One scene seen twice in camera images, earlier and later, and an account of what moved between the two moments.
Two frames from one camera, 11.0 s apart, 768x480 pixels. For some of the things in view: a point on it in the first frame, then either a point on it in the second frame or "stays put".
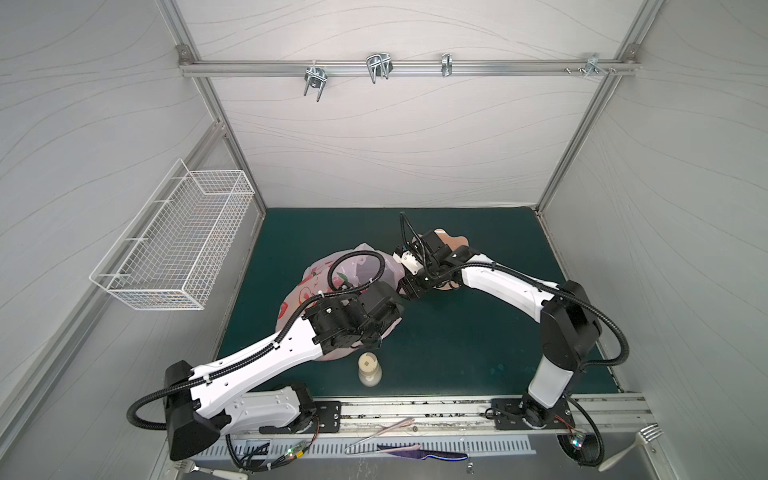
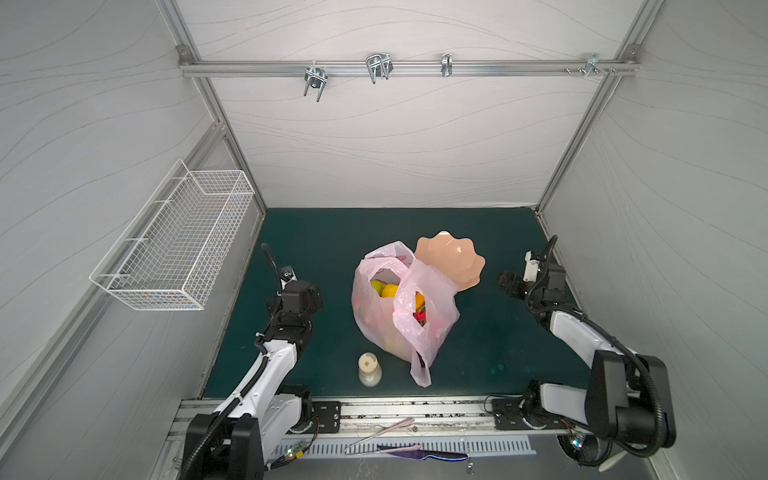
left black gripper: [388, 321] -> [312, 297]
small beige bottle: [369, 369] stays put
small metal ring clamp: [446, 65] stays put
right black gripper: [411, 285] -> [515, 283]
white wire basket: [174, 249] stays put
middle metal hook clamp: [379, 65] stays put
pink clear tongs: [380, 431] stays put
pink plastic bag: [340, 274] -> [403, 306]
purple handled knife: [422, 454] stays put
